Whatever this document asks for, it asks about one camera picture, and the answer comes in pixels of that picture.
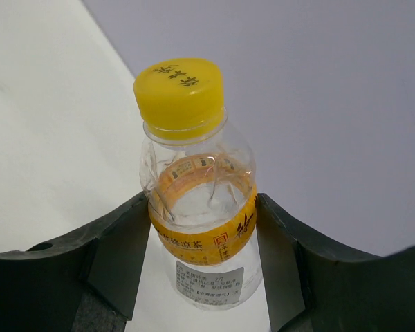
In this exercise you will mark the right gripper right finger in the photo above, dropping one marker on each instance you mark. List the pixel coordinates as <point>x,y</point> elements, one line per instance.
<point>315,283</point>

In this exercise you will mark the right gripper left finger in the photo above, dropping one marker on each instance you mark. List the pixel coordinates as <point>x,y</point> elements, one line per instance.
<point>84,280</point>

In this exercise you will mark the yellow label plastic bottle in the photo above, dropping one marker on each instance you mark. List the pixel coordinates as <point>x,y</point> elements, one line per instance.
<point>198,174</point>

